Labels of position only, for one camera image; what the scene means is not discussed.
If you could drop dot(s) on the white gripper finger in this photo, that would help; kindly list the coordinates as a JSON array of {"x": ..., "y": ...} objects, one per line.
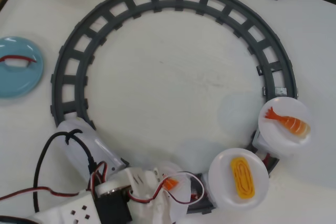
[
  {"x": 161, "y": 205},
  {"x": 143, "y": 178}
]

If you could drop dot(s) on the orange salmon toy sushi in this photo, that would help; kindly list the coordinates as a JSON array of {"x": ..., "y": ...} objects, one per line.
[{"x": 172, "y": 183}]

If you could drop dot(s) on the white plate under salmon sushi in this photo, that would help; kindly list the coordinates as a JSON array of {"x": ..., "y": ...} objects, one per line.
[{"x": 181, "y": 201}]

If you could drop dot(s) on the white Shinkansen toy locomotive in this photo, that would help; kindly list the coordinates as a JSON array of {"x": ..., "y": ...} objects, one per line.
[{"x": 103, "y": 149}]

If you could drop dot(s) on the white plate under egg sushi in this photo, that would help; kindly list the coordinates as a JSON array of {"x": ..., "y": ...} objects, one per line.
[{"x": 220, "y": 176}]

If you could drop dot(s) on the yellow egg toy sushi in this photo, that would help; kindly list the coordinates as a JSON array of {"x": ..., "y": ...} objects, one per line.
[{"x": 242, "y": 176}]

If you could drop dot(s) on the blue dish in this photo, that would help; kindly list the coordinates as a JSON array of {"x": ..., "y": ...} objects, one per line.
[{"x": 15, "y": 83}]

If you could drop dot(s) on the orange shrimp toy sushi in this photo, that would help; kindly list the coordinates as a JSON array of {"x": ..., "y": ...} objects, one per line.
[{"x": 294, "y": 125}]

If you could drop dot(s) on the white plate under shrimp sushi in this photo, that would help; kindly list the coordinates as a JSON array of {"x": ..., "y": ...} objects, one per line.
[{"x": 288, "y": 106}]

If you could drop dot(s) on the red topped toy sushi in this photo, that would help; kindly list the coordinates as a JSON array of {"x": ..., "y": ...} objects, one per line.
[{"x": 15, "y": 63}]

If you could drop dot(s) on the white wagon carrying egg plate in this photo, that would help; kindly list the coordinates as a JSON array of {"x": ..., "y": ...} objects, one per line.
[{"x": 210, "y": 193}]

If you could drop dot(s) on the white wagon carrying shrimp plate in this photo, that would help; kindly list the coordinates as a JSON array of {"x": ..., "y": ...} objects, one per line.
[{"x": 258, "y": 141}]

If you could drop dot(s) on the grey circular toy train track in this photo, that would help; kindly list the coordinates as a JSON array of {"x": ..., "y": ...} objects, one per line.
[{"x": 59, "y": 90}]

